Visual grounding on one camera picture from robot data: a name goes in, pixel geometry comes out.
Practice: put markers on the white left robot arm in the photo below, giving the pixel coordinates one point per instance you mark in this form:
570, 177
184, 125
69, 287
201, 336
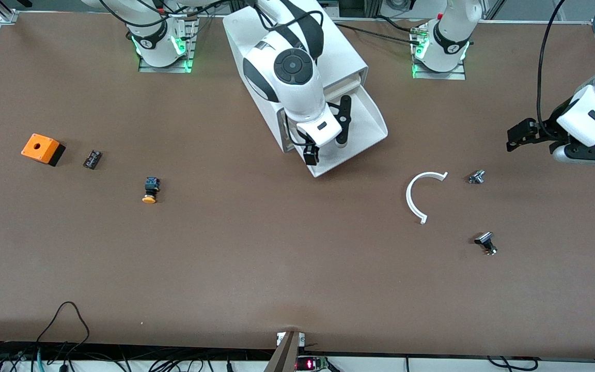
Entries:
452, 31

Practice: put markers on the white drawer cabinet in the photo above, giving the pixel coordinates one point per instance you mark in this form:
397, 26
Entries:
344, 51

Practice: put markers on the aluminium arm base plate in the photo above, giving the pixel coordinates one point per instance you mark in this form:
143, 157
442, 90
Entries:
450, 76
153, 69

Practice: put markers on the orange button enclosure box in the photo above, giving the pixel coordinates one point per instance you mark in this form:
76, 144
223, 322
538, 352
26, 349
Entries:
39, 147

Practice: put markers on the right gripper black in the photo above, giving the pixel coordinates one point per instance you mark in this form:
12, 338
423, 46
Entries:
310, 154

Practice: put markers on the small silver metal connector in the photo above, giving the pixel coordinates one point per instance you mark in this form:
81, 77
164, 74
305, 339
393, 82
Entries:
476, 177

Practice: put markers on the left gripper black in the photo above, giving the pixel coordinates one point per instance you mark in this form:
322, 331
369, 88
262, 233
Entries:
548, 128

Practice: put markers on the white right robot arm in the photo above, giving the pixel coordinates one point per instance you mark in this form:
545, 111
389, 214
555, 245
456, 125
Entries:
292, 67

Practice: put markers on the yellow push button switch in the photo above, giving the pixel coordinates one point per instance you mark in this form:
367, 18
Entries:
150, 191

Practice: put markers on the small black electrical component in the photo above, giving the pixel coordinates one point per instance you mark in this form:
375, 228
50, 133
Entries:
92, 159

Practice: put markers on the white curved plastic piece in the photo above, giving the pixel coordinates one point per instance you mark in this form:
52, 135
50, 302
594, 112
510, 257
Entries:
408, 196

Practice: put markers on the small device red display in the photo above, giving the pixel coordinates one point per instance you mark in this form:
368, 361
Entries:
310, 363

